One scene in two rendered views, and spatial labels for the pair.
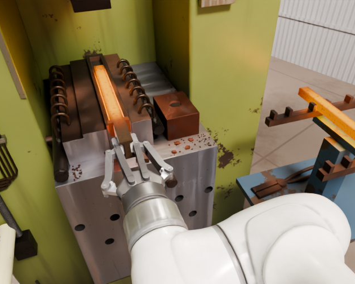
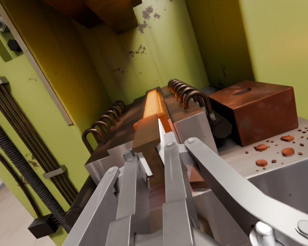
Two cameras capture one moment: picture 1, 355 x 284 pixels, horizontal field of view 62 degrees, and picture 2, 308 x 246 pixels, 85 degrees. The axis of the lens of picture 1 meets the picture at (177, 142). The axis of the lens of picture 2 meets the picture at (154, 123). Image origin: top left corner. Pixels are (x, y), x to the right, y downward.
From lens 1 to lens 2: 45 cm
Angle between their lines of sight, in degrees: 31
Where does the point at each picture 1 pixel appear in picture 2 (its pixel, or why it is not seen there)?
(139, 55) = (193, 84)
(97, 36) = (155, 76)
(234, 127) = not seen: outside the picture
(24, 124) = (78, 152)
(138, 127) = (186, 129)
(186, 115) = (268, 96)
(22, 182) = not seen: hidden behind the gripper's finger
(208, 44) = (270, 7)
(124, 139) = (143, 140)
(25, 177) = not seen: hidden behind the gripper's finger
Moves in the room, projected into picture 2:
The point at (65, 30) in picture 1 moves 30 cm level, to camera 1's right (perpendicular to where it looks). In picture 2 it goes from (130, 78) to (203, 47)
